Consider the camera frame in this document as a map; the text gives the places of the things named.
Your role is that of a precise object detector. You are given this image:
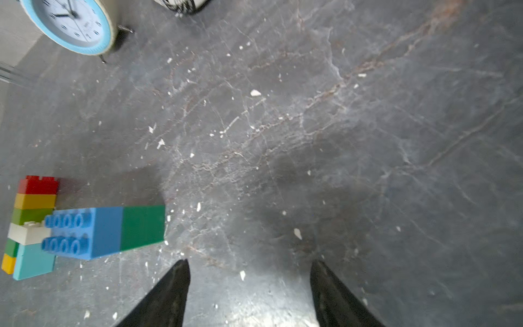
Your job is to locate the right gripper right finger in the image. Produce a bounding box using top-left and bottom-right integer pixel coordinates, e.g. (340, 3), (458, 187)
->
(310, 260), (384, 327)

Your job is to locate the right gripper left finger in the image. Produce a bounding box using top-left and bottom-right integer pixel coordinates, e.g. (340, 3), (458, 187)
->
(117, 259), (191, 327)

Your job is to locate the dark green lego brick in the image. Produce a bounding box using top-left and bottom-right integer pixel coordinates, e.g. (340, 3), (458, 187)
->
(120, 205), (166, 252)

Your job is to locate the blue long lego brick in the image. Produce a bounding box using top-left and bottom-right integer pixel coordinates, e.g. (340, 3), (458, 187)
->
(41, 207), (123, 260)

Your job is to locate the turquoise lego brick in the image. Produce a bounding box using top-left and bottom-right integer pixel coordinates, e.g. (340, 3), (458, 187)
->
(13, 243), (55, 281)

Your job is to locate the cream long lego brick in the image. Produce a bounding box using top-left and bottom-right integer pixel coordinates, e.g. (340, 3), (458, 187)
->
(8, 222), (51, 245)

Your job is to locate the yellow lego brick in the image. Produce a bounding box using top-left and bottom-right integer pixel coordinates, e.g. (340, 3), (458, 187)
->
(14, 193), (57, 210)
(1, 253), (16, 275)

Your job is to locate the lime green lego brick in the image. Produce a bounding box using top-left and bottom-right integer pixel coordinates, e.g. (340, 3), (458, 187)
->
(11, 208), (53, 226)

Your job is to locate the red lego brick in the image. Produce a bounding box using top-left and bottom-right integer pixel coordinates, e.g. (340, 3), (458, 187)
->
(17, 176), (59, 195)

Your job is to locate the blue alarm clock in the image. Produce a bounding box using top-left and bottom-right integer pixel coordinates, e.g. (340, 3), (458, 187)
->
(20, 0), (135, 64)

